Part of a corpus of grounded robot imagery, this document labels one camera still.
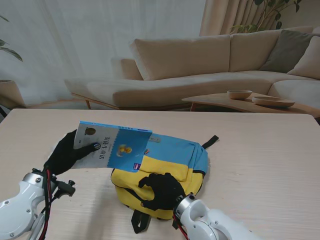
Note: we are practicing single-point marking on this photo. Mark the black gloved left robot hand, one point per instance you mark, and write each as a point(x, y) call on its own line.
point(65, 155)

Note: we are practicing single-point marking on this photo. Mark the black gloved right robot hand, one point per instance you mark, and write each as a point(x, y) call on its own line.
point(167, 192)

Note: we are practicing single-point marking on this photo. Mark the blue and yellow school bag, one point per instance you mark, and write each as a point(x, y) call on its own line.
point(175, 152)

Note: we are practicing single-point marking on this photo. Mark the blue cover book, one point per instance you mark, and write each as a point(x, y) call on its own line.
point(130, 142)

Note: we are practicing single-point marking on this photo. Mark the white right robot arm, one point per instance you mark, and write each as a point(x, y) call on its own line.
point(207, 225)

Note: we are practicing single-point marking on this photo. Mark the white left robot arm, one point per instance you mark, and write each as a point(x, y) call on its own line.
point(20, 205)

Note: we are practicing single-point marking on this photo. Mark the black metal bar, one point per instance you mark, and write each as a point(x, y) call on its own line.
point(2, 112)

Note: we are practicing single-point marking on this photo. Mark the beige plant pot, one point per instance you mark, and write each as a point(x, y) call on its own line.
point(10, 93)

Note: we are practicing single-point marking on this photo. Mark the wooden coffee table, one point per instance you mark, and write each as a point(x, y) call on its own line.
point(215, 100)

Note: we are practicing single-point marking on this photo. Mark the green plant with long leaves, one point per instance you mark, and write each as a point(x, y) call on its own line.
point(12, 52)

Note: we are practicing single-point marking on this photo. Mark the white sheer curtain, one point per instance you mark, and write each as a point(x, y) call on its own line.
point(75, 37)

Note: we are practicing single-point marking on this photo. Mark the small deep wooden bowl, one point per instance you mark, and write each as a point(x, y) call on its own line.
point(239, 94)

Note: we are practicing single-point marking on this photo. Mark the beige corner sofa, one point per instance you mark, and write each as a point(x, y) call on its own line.
point(185, 57)

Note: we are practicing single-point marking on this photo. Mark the wide shallow wooden bowl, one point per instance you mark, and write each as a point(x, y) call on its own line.
point(272, 102)

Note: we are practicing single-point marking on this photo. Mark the tall green leafy plant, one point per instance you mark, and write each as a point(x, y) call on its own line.
point(246, 28)

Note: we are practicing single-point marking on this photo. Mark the beige pleated curtain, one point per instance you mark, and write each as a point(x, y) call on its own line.
point(225, 17)

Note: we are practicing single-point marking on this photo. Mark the grey sofa cushion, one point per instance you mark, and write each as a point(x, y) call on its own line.
point(287, 50)

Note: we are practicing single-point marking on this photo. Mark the beige sofa cushion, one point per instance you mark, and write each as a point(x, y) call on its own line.
point(310, 62)

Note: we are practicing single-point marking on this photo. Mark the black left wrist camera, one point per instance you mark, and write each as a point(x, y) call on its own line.
point(66, 188)

